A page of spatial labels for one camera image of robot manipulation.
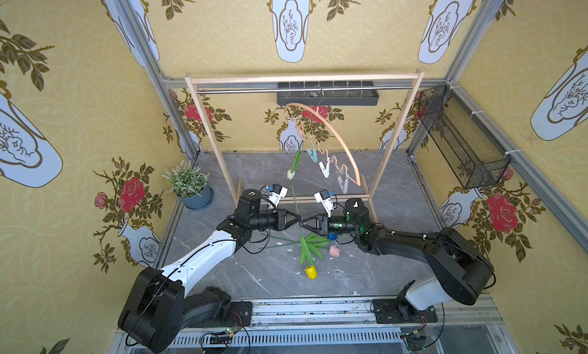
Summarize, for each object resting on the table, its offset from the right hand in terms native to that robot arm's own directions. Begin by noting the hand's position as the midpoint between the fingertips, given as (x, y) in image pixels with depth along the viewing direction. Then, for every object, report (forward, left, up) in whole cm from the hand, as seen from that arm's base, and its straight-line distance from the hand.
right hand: (301, 230), depth 76 cm
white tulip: (+26, +5, -2) cm, 27 cm away
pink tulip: (-1, -12, -14) cm, 18 cm away
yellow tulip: (-10, -4, -9) cm, 14 cm away
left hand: (+3, 0, +1) cm, 3 cm away
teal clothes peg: (+22, -3, +13) cm, 25 cm away
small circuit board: (-30, +23, -16) cm, 40 cm away
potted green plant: (+17, +44, 0) cm, 47 cm away
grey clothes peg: (+8, -12, +15) cm, 21 cm away
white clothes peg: (+15, -7, +13) cm, 21 cm away
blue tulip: (+4, -5, -15) cm, 17 cm away
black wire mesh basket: (+28, -62, +9) cm, 68 cm away
